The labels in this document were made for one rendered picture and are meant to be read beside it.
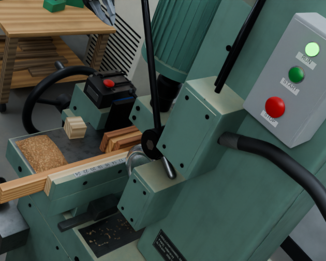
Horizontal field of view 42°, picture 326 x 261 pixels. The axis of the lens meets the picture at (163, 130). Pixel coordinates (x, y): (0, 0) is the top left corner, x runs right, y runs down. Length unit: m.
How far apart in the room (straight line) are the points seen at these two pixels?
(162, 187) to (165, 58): 0.26
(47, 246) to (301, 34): 0.86
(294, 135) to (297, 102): 0.05
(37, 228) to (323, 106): 0.86
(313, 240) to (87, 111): 1.57
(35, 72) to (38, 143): 1.57
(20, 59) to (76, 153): 1.69
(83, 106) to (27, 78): 1.39
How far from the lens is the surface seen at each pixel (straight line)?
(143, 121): 1.04
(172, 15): 0.87
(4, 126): 2.50
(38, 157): 1.03
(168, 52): 0.88
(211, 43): 0.82
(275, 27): 0.69
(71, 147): 1.10
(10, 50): 2.34
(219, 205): 0.83
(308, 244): 2.45
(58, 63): 1.33
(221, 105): 0.69
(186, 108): 0.71
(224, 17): 0.80
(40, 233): 1.22
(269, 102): 0.62
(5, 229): 1.26
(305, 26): 0.60
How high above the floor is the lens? 1.63
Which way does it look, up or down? 35 degrees down
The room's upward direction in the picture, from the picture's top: 24 degrees clockwise
